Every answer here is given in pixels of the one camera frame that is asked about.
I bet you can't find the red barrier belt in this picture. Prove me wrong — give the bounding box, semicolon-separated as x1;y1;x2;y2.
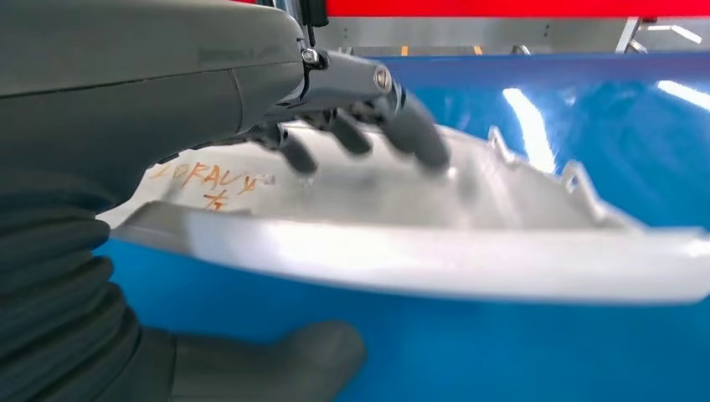
229;0;710;18

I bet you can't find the black stanchion post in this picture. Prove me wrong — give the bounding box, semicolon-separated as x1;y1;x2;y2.
274;0;330;28

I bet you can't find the blue metal shelf rack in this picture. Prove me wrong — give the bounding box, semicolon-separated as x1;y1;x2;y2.
91;52;710;402

